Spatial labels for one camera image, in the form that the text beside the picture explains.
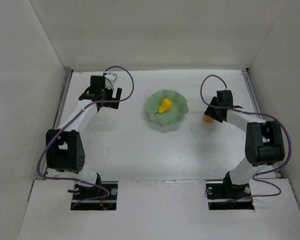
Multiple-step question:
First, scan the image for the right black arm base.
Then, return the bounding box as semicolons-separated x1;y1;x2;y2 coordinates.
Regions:
204;182;255;210

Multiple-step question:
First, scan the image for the left aluminium table rail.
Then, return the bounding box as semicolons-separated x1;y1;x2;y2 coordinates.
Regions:
36;67;74;180

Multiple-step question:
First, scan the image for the orange red fake peach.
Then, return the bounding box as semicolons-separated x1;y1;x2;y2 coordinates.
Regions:
203;114;214;124

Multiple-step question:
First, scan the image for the green scalloped fruit bowl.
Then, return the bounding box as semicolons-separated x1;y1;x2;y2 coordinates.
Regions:
145;89;189;127

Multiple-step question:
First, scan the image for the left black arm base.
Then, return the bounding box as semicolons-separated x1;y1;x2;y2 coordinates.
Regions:
67;181;119;211

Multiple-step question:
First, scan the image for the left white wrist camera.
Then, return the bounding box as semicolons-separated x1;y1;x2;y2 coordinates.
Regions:
103;72;118;89

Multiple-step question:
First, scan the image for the aluminium table rail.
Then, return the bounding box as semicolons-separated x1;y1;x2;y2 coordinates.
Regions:
241;68;282;179
36;67;74;180

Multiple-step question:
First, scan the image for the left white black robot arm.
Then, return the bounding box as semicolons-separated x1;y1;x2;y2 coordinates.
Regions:
46;72;122;186

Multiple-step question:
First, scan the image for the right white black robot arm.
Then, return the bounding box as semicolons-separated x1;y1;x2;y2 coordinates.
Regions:
204;90;285;200

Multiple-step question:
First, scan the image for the yellow fake pear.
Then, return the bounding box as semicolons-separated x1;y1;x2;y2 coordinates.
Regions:
156;98;173;114

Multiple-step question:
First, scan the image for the right aluminium table rail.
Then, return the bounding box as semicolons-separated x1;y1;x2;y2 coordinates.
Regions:
241;68;282;179

